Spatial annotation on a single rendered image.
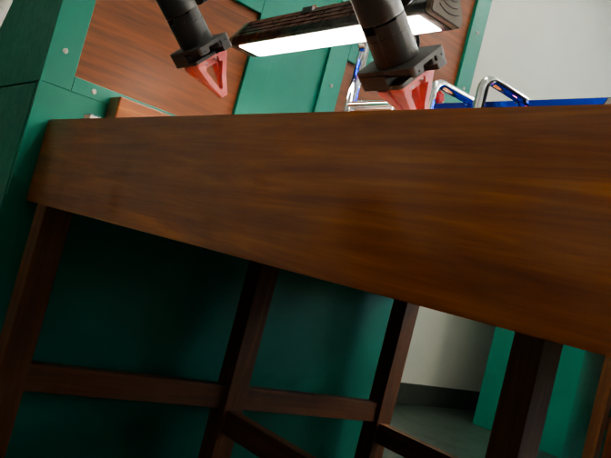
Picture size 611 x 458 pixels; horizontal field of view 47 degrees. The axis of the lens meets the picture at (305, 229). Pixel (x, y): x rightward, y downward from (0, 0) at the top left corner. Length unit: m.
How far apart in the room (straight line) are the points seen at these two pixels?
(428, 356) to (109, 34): 2.93
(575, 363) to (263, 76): 2.49
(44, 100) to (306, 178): 0.96
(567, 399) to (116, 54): 2.89
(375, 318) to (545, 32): 2.92
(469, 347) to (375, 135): 3.80
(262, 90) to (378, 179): 1.23
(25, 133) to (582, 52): 4.21
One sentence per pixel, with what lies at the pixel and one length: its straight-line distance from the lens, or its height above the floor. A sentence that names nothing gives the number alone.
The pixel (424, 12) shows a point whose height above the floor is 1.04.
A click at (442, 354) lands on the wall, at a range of 4.26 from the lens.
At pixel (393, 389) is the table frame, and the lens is 2.23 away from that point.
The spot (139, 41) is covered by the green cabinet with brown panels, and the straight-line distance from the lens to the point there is 1.76.
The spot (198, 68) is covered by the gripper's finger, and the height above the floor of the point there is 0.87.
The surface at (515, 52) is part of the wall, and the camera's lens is 4.53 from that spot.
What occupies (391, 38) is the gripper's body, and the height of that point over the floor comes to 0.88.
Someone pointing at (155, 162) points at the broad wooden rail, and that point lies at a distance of 1.11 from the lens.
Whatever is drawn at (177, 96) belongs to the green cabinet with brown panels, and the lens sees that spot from 1.79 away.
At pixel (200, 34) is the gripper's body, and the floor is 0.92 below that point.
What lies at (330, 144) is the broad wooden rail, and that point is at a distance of 0.78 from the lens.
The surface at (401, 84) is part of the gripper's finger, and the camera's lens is 0.90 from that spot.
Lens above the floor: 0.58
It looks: 3 degrees up
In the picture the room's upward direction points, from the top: 15 degrees clockwise
